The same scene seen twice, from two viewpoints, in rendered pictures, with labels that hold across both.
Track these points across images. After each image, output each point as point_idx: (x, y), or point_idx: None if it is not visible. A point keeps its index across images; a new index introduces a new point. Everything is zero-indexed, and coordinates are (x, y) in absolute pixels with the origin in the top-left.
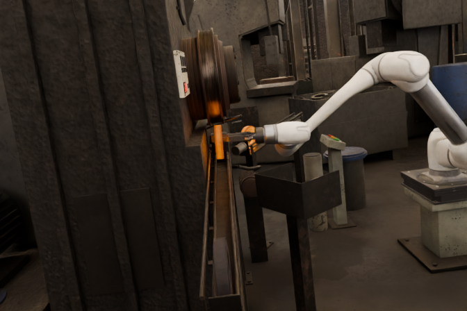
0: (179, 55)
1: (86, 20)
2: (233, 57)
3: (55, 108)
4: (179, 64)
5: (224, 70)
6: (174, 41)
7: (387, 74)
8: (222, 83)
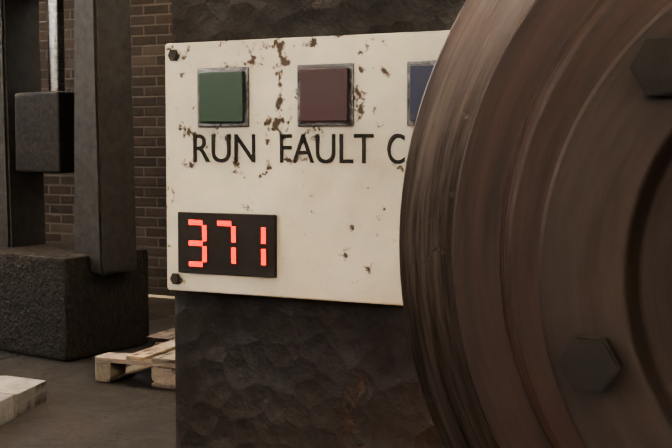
0: (199, 67)
1: None
2: (604, 74)
3: None
4: (166, 119)
5: (512, 200)
6: None
7: None
8: (457, 308)
